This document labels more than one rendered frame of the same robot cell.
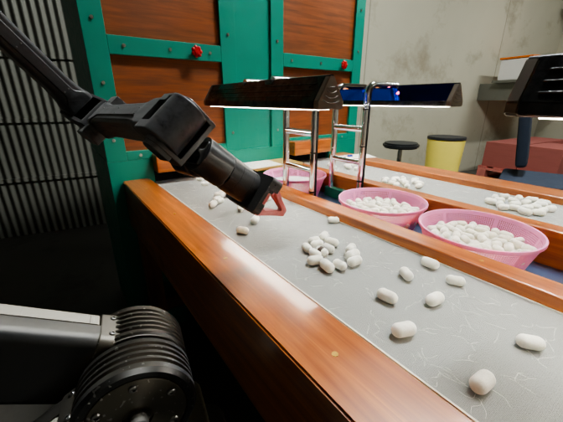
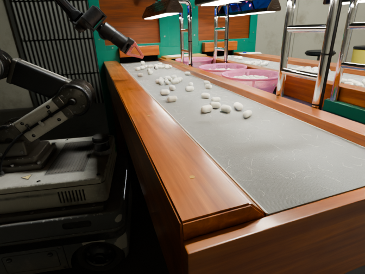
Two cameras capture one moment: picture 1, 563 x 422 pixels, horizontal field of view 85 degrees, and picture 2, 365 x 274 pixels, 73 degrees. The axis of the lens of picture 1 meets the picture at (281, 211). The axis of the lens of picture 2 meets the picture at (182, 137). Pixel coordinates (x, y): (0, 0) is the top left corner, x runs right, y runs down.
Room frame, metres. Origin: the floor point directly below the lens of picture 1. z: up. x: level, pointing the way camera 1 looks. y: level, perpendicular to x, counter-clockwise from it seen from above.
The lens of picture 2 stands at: (-0.52, -0.52, 0.97)
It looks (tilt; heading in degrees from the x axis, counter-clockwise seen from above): 24 degrees down; 18
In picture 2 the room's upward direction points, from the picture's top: 2 degrees counter-clockwise
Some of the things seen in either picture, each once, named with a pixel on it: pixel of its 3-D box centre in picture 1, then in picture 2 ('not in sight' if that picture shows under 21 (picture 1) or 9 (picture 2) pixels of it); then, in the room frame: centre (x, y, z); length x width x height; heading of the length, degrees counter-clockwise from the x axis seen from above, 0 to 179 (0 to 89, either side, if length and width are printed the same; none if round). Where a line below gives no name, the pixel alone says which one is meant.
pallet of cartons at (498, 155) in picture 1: (540, 160); not in sight; (4.37, -3.71, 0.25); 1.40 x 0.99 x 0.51; 116
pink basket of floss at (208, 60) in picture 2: (294, 183); (194, 65); (1.27, -0.06, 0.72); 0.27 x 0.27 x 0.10
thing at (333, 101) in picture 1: (256, 94); (158, 9); (0.97, 0.07, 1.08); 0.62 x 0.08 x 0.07; 36
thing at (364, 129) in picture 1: (361, 142); (231, 38); (1.25, -0.32, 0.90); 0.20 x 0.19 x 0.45; 36
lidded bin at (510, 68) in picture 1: (524, 69); not in sight; (4.50, -3.25, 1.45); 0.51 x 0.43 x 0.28; 116
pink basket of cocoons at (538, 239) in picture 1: (473, 244); (250, 83); (0.69, -0.48, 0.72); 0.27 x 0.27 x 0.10
